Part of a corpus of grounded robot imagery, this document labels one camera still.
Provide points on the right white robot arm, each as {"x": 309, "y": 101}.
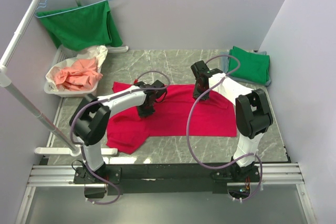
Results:
{"x": 252, "y": 109}

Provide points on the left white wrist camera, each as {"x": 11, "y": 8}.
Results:
{"x": 138, "y": 83}

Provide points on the red t-shirt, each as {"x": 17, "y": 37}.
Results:
{"x": 126, "y": 131}

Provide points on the peach t-shirt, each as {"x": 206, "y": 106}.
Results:
{"x": 82, "y": 75}

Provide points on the black base beam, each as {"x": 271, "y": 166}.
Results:
{"x": 164, "y": 178}

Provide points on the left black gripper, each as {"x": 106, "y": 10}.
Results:
{"x": 146, "y": 113}

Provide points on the white cloth in basket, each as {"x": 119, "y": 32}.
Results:
{"x": 79, "y": 73}

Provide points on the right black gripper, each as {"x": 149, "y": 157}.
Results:
{"x": 196, "y": 94}

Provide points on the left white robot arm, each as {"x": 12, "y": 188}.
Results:
{"x": 90, "y": 121}

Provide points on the hanging green t-shirt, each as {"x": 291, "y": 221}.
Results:
{"x": 80, "y": 28}

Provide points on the white laundry basket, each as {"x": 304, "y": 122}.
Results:
{"x": 65, "y": 57}

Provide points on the aluminium rail frame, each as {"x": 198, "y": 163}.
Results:
{"x": 63, "y": 176}

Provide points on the folded green t-shirt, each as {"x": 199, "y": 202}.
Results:
{"x": 253, "y": 67}

